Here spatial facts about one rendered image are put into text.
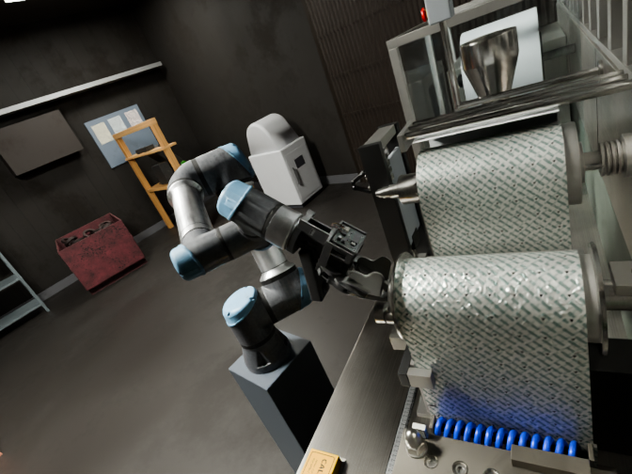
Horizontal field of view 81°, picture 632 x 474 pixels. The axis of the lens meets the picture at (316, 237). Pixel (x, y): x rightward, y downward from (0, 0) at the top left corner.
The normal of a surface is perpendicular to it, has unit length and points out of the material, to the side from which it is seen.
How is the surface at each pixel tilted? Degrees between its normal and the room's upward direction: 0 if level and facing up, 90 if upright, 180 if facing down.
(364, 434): 0
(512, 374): 90
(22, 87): 90
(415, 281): 28
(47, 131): 90
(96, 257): 90
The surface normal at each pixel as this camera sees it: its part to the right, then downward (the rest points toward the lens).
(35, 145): 0.72, 0.05
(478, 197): -0.41, 0.56
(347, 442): -0.35, -0.84
